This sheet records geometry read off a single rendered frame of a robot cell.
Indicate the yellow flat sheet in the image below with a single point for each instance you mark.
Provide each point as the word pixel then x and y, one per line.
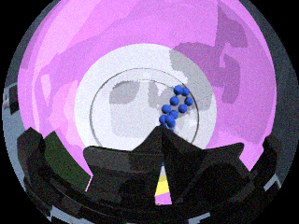
pixel 162 186

